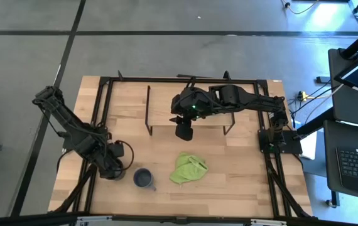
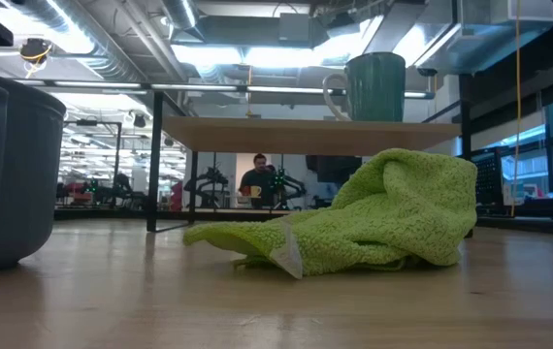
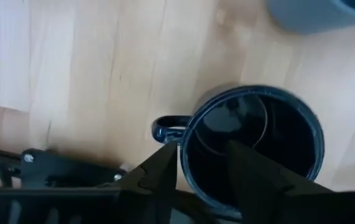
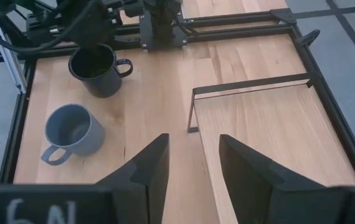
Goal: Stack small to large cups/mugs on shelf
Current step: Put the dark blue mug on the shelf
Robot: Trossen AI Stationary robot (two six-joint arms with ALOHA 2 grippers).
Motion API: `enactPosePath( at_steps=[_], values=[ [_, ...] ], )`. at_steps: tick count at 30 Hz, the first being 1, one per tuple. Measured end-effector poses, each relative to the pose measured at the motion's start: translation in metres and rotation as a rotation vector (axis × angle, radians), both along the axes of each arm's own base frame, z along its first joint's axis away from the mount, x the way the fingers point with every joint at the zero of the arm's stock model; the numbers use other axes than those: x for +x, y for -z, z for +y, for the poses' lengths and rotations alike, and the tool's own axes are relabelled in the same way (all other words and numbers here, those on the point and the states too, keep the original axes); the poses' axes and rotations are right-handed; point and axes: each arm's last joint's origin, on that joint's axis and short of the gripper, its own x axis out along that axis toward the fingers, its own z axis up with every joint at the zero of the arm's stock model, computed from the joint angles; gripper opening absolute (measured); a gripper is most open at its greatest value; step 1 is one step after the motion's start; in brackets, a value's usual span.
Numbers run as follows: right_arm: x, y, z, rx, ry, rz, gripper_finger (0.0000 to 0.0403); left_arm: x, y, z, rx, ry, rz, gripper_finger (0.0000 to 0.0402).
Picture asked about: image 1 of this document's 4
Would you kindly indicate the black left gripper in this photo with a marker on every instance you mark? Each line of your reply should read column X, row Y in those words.
column 111, row 153

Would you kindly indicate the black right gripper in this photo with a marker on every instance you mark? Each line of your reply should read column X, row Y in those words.
column 188, row 100

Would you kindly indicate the grey mug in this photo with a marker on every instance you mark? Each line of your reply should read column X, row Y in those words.
column 143, row 179

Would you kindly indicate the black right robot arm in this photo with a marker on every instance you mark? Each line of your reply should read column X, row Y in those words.
column 254, row 102

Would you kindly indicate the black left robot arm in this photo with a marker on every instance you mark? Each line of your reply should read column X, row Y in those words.
column 72, row 125

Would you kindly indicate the wooden shelf with black legs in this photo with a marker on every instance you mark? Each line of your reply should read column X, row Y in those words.
column 160, row 106

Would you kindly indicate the green microfibre cloth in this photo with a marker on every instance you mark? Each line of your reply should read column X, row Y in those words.
column 186, row 169

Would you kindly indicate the black overhead rig beam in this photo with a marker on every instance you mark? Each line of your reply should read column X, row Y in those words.
column 179, row 219

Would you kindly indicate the yellow power plug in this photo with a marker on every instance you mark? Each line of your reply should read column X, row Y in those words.
column 303, row 95

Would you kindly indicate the white paper sheet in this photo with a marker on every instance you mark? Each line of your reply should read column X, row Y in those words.
column 309, row 146

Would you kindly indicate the small black floor box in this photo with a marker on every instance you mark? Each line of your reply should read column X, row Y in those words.
column 323, row 79

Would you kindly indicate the black side desk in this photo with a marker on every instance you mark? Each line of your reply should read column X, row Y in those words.
column 342, row 103

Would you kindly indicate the desk caster wheel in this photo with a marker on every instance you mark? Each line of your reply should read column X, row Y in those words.
column 331, row 204

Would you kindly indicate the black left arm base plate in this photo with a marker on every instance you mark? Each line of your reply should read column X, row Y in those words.
column 69, row 145

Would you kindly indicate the black aluminium table frame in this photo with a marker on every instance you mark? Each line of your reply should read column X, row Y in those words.
column 135, row 80

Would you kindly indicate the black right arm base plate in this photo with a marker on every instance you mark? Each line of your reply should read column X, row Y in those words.
column 292, row 146

